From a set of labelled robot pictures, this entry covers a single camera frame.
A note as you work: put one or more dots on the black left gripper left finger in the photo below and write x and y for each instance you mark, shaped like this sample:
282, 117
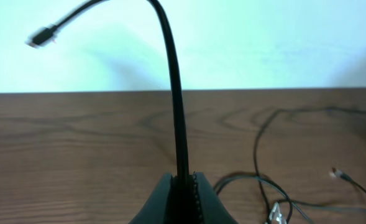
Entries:
154, 209

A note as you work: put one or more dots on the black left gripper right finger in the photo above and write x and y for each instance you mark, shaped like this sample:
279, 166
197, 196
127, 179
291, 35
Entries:
210, 208

